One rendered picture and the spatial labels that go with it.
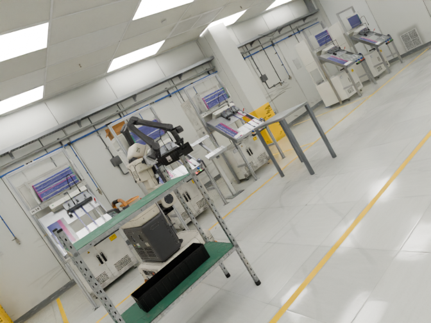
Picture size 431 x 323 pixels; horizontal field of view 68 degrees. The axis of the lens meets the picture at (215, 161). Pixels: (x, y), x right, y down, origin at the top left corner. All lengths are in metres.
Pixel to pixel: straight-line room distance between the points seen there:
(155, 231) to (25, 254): 3.37
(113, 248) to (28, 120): 2.89
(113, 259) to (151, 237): 1.57
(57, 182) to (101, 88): 2.64
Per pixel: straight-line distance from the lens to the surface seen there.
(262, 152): 5.79
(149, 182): 3.34
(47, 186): 4.61
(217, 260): 2.28
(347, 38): 9.37
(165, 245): 3.12
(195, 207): 4.95
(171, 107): 7.00
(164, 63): 7.35
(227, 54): 7.58
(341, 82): 7.97
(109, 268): 4.57
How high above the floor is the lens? 1.18
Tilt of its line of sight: 7 degrees down
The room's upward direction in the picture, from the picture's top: 31 degrees counter-clockwise
